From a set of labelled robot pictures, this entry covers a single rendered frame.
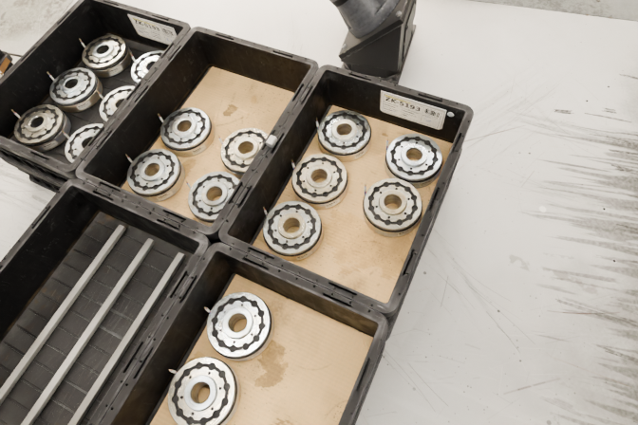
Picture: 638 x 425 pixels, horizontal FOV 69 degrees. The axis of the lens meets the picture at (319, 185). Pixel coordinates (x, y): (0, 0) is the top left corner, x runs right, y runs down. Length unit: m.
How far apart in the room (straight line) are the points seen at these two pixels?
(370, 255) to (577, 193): 0.49
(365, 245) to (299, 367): 0.23
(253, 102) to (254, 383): 0.56
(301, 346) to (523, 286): 0.45
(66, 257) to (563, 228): 0.95
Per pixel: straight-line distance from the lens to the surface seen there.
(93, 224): 0.98
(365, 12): 1.09
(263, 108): 1.00
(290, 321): 0.79
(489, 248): 0.99
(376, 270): 0.81
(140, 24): 1.17
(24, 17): 3.09
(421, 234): 0.73
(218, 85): 1.07
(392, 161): 0.87
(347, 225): 0.84
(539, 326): 0.97
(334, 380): 0.77
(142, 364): 0.75
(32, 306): 0.97
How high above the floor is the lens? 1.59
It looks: 60 degrees down
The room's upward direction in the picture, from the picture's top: 10 degrees counter-clockwise
